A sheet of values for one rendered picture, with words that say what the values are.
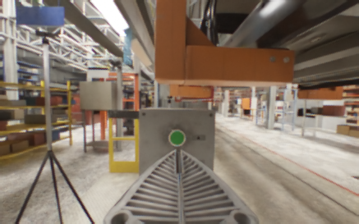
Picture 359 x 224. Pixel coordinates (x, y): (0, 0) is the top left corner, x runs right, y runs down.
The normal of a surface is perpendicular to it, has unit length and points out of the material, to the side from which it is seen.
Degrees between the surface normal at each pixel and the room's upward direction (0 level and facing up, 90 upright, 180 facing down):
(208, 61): 90
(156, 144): 90
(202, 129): 90
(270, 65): 90
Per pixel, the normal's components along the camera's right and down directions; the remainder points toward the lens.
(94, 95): 0.03, 0.07
